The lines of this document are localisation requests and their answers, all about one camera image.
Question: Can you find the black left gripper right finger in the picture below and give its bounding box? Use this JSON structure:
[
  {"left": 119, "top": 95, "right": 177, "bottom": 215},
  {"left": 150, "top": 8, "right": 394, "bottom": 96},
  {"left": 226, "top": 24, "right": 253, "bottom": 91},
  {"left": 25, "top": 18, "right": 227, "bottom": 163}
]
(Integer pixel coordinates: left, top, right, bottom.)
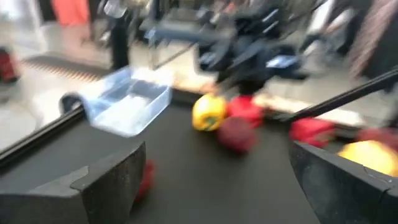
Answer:
[{"left": 289, "top": 139, "right": 398, "bottom": 224}]

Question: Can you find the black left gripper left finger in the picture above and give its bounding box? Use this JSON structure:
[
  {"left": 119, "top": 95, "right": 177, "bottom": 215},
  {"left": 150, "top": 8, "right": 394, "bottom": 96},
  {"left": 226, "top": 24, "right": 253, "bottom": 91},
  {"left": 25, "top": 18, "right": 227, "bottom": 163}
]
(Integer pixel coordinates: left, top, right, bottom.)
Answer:
[{"left": 0, "top": 141, "right": 147, "bottom": 224}]

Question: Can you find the clear plastic bin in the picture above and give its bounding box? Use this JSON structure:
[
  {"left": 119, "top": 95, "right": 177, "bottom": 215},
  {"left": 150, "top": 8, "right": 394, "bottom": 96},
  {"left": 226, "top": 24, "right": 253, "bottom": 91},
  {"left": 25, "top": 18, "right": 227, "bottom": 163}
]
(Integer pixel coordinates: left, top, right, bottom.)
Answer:
[{"left": 60, "top": 66, "right": 174, "bottom": 138}]

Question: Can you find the black table mat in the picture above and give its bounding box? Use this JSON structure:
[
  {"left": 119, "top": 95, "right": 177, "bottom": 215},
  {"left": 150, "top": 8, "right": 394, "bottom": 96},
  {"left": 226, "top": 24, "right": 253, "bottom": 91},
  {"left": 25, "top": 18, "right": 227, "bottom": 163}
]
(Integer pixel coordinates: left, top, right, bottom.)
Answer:
[{"left": 0, "top": 104, "right": 398, "bottom": 224}]

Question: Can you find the wooden table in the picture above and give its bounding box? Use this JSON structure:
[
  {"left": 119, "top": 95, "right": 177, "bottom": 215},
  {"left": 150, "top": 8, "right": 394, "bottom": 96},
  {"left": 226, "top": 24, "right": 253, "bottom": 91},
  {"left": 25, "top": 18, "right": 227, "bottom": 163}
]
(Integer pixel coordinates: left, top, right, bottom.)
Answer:
[{"left": 172, "top": 77, "right": 368, "bottom": 128}]

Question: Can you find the black hazard striped floor plate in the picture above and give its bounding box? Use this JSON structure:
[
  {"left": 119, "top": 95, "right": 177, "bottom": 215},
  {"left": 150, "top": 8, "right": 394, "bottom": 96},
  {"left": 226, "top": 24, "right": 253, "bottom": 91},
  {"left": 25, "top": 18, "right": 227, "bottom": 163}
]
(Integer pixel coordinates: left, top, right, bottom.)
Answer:
[{"left": 21, "top": 55, "right": 110, "bottom": 82}]

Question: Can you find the black tower fan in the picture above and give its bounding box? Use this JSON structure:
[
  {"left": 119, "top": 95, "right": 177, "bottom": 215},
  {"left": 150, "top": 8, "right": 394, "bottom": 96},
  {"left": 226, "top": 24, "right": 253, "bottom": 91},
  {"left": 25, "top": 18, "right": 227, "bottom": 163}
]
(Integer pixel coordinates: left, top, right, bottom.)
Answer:
[{"left": 109, "top": 11, "right": 131, "bottom": 71}]

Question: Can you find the red container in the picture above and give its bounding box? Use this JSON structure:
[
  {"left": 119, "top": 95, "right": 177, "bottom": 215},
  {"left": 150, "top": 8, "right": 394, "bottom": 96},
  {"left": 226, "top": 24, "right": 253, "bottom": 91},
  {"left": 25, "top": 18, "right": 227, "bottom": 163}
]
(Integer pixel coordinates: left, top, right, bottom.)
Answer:
[{"left": 0, "top": 48, "right": 20, "bottom": 84}]

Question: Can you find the person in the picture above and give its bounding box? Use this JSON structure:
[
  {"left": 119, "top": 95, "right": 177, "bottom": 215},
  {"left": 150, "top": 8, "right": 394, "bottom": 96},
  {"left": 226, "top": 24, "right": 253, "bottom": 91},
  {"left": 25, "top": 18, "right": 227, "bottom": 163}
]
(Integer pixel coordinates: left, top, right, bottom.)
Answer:
[
  {"left": 50, "top": 0, "right": 91, "bottom": 62},
  {"left": 348, "top": 0, "right": 398, "bottom": 80}
]

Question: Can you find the small black bracket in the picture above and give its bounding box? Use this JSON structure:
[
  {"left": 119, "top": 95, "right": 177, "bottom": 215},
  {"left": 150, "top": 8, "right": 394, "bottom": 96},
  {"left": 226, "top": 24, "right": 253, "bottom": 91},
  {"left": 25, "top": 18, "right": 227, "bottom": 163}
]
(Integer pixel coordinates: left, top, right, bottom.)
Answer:
[{"left": 58, "top": 92, "right": 85, "bottom": 116}]

